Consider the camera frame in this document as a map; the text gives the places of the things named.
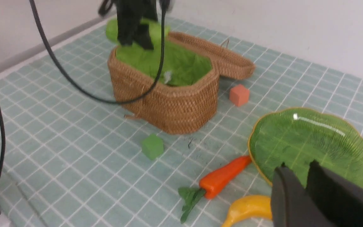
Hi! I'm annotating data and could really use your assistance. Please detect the orange foam cube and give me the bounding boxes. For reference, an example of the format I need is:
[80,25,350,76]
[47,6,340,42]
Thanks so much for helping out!
[229,84,250,107]

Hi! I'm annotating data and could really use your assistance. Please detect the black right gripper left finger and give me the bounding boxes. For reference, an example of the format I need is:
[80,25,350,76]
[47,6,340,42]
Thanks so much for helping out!
[271,164,327,227]

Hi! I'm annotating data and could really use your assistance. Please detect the green toy bitter gourd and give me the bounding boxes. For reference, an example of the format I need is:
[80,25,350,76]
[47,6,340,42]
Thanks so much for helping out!
[105,18,162,50]

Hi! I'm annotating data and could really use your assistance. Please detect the green foam cube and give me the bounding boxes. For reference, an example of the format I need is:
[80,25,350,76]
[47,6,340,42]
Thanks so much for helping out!
[141,133,164,160]

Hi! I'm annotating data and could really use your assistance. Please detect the yellow toy banana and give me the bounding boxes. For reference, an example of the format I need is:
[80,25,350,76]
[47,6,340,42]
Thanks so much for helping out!
[221,195,273,227]

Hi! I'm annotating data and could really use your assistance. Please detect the green glass plate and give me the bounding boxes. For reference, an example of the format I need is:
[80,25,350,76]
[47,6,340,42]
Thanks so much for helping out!
[247,108,363,188]

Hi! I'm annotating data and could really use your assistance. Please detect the teal checkered tablecloth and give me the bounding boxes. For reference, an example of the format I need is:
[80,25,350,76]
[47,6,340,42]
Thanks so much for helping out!
[0,19,363,227]

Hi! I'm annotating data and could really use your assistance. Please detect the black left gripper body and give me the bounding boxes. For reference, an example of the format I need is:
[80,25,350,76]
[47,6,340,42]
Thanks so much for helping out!
[98,0,172,50]

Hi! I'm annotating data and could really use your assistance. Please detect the woven wicker basket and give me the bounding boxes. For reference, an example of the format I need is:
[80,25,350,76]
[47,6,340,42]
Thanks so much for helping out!
[107,38,220,135]

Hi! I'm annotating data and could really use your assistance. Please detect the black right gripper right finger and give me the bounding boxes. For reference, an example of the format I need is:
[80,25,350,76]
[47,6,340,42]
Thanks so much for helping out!
[306,161,363,227]

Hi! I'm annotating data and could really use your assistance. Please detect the woven basket lid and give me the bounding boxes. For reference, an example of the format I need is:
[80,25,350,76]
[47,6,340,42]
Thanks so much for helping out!
[167,32,256,79]

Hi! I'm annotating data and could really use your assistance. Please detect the orange toy carrot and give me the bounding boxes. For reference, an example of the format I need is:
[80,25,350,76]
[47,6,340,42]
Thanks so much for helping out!
[178,155,252,224]

